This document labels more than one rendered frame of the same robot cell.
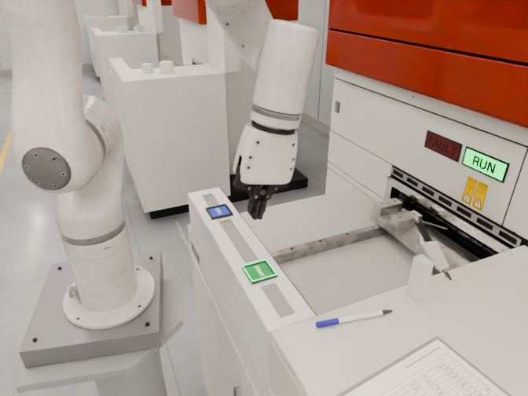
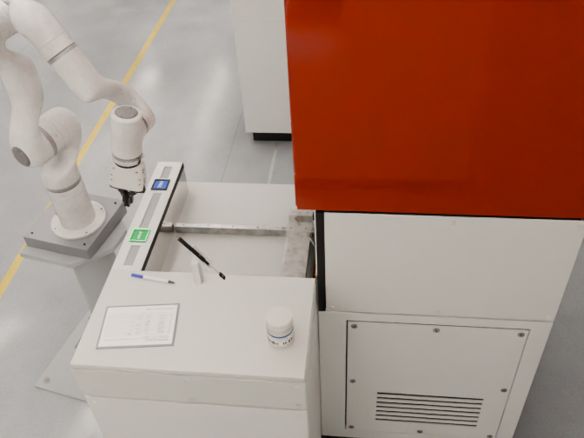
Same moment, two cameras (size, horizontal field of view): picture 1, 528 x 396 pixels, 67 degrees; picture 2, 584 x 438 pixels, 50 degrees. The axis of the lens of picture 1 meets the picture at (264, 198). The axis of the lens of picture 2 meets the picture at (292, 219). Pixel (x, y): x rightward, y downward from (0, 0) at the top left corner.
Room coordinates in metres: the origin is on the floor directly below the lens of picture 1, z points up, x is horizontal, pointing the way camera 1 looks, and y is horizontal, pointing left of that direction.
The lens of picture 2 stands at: (-0.36, -1.20, 2.32)
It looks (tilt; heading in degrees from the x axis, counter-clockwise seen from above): 42 degrees down; 32
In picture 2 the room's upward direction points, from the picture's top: 4 degrees counter-clockwise
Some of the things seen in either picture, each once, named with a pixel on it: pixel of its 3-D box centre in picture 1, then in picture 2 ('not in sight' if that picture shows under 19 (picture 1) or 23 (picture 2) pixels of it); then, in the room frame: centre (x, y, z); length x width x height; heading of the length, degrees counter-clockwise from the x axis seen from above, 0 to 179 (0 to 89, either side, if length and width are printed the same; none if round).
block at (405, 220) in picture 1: (406, 219); (298, 230); (0.95, -0.40, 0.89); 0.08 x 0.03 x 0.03; 114
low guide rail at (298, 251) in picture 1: (333, 242); (245, 229); (0.93, -0.19, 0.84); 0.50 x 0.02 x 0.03; 114
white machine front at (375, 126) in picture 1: (406, 155); (328, 177); (1.11, -0.43, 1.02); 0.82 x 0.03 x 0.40; 24
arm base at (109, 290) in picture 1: (102, 262); (71, 201); (0.67, 0.34, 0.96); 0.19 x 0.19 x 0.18
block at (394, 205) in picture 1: (387, 206); (301, 215); (1.02, -0.36, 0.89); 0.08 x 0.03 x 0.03; 114
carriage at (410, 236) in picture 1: (424, 243); (296, 254); (0.88, -0.43, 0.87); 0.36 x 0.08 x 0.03; 24
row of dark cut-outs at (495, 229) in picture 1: (445, 200); not in sight; (0.94, -0.49, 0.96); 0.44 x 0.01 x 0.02; 24
